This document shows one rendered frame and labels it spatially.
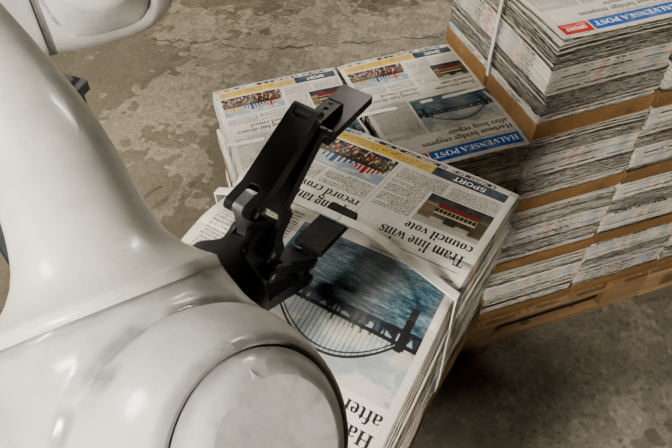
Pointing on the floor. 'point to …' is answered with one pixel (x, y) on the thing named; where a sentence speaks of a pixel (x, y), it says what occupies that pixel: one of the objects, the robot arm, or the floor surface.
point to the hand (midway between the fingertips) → (344, 160)
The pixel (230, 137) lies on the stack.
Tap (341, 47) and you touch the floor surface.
